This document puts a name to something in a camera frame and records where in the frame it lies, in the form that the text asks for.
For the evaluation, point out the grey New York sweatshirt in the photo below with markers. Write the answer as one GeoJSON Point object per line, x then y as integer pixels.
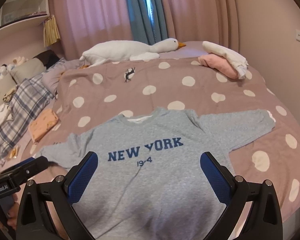
{"type": "Point", "coordinates": [149, 184]}

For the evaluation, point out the folded pink garment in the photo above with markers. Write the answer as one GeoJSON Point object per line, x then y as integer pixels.
{"type": "Point", "coordinates": [218, 63]}

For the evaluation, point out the teal curtain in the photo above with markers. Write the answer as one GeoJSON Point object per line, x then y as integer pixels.
{"type": "Point", "coordinates": [147, 21]}

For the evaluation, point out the folded orange garment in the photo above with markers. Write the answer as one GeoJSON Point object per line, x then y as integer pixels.
{"type": "Point", "coordinates": [39, 127]}

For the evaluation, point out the folded white garment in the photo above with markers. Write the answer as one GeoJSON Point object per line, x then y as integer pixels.
{"type": "Point", "coordinates": [238, 61]}

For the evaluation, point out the plaid blue white pillow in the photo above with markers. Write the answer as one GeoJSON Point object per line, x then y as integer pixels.
{"type": "Point", "coordinates": [27, 103]}

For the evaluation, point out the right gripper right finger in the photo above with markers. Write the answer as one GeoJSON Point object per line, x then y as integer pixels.
{"type": "Point", "coordinates": [264, 220]}

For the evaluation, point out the pink curtain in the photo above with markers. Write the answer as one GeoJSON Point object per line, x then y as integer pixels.
{"type": "Point", "coordinates": [85, 23]}

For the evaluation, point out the white wall shelf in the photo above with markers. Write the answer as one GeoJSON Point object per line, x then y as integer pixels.
{"type": "Point", "coordinates": [16, 10]}

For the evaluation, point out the pink polka dot duvet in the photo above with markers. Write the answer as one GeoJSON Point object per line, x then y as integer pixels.
{"type": "Point", "coordinates": [88, 97]}

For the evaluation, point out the grey pillow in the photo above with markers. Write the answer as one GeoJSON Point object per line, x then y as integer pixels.
{"type": "Point", "coordinates": [27, 70]}

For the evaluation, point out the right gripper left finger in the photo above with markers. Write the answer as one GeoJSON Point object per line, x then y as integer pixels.
{"type": "Point", "coordinates": [34, 218]}

